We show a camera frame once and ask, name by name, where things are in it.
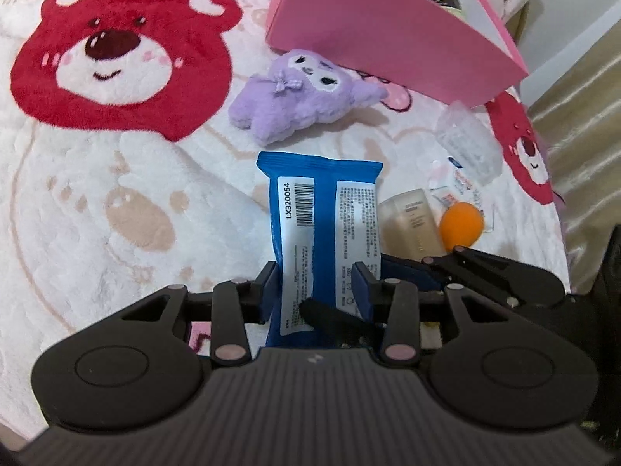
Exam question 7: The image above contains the purple plush toy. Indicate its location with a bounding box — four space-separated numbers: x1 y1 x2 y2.
228 49 389 146

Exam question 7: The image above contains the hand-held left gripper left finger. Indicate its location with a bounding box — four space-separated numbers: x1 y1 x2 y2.
119 261 283 368

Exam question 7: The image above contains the bear printed blanket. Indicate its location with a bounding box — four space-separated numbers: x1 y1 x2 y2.
0 0 571 447

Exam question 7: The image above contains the orange makeup sponge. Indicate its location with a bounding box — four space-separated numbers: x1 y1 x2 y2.
439 202 486 249

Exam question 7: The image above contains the beige plastic bottle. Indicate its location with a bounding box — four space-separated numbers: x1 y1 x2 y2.
377 188 444 259

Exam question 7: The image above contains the pink cardboard box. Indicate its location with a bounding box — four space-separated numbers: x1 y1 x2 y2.
264 0 529 110

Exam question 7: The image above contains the white printed sachet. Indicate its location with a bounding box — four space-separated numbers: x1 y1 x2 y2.
427 156 486 214

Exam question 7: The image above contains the blue wet wipes packet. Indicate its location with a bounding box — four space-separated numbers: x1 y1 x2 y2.
256 151 384 349

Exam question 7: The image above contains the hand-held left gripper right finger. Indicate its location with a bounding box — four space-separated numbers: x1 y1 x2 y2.
352 261 492 368

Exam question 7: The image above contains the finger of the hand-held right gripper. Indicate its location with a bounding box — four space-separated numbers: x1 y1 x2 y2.
382 247 567 310
298 298 386 346

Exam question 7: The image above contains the clear plastic packet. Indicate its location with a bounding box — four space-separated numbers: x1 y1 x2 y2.
434 100 503 186

